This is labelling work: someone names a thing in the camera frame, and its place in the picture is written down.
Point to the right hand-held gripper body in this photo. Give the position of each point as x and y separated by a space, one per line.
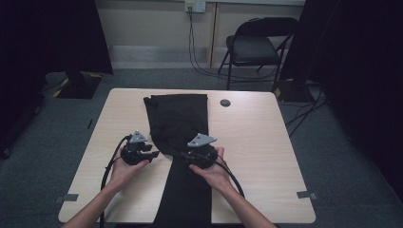
202 156

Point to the black stand base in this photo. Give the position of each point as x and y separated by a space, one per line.
291 91
79 87

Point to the black curtain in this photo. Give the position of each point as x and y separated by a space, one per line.
358 63
47 38

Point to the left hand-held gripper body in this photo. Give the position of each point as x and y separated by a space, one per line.
133 155

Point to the person's left hand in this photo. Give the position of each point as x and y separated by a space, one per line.
123 175

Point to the small black floor marker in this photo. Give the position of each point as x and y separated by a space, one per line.
90 123

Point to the grey table grommet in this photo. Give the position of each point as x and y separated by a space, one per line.
225 103

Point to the wooden wall strip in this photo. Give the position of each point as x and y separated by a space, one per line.
214 31

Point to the black pants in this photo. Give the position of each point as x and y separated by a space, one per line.
179 123

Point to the person's right hand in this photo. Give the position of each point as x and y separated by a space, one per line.
217 177

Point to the white wall socket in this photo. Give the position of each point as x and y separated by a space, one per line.
195 5

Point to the black folding chair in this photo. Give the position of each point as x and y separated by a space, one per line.
253 47

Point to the grey tape strip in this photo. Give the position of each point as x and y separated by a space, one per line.
68 198
306 195

